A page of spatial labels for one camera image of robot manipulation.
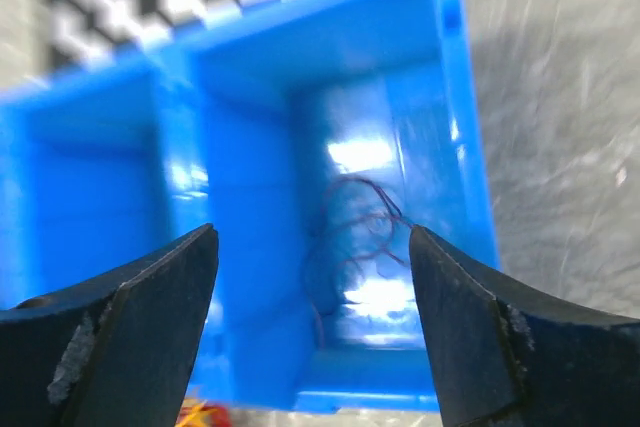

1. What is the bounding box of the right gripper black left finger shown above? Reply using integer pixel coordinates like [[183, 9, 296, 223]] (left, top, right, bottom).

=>
[[1, 224, 219, 426]]

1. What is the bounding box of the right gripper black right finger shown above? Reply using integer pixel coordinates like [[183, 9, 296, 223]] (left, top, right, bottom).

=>
[[409, 226, 639, 426]]

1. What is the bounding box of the red yellow cable bundle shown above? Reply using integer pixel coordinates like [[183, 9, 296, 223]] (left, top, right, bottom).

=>
[[177, 396, 234, 427]]

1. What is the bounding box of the purple thin cable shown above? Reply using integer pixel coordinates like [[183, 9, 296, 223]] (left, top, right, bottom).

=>
[[299, 176, 416, 348]]

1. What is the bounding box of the blue three-compartment plastic bin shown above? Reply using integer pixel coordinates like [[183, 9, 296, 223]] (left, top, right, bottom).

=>
[[1, 0, 499, 413]]

